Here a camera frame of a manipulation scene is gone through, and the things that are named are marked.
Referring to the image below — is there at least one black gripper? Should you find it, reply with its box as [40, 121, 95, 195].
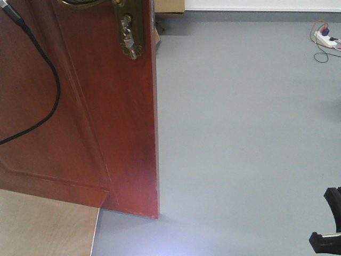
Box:
[309, 187, 340, 254]

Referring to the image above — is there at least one brown wooden door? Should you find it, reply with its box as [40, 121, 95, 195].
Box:
[1, 1, 159, 218]

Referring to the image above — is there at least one brass door lock plate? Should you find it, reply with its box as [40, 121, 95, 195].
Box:
[58, 1, 145, 60]

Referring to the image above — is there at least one white power strip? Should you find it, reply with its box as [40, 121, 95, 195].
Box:
[314, 31, 338, 48]

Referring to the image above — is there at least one brown cardboard box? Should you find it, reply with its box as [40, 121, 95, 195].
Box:
[154, 0, 185, 45]

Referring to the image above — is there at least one plywood base board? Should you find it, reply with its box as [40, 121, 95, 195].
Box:
[1, 190, 99, 255]

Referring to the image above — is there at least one black braided cable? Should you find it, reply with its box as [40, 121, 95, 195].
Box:
[0, 0, 62, 146]

